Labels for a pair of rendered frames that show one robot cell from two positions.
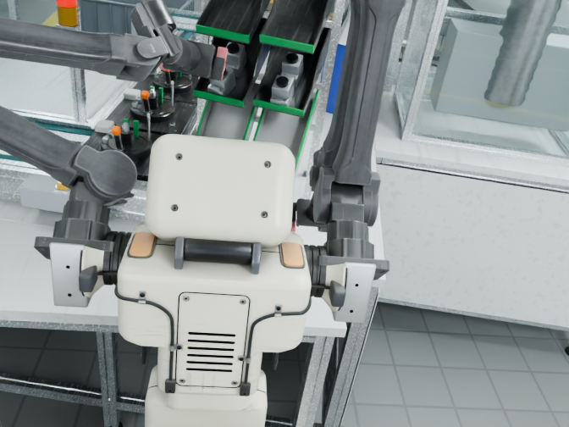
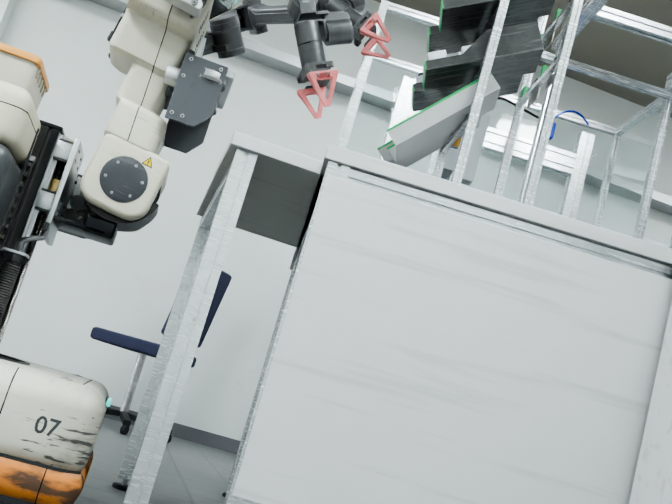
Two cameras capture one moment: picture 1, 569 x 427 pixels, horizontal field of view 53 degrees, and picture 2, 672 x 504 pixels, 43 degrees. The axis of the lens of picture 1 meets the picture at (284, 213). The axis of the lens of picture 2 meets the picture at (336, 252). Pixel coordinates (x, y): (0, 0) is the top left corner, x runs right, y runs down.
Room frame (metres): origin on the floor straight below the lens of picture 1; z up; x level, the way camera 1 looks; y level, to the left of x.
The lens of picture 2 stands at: (1.10, -1.91, 0.35)
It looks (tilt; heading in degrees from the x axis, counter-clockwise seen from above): 11 degrees up; 87
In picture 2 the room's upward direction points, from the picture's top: 16 degrees clockwise
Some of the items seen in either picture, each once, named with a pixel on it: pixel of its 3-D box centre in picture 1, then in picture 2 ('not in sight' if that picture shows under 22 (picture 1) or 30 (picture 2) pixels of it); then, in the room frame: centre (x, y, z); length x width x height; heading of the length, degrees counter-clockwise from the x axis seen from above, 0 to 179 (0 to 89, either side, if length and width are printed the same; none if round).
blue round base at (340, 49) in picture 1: (341, 75); not in sight; (2.18, -0.14, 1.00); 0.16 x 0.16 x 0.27
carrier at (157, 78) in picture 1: (172, 74); not in sight; (1.89, 0.46, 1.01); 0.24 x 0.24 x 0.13; 89
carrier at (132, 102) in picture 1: (152, 100); not in sight; (1.64, 0.46, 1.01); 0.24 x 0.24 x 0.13; 89
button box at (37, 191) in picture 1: (66, 196); not in sight; (1.17, 0.55, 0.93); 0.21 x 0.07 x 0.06; 89
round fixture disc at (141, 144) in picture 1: (126, 146); not in sight; (1.39, 0.47, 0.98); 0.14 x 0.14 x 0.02
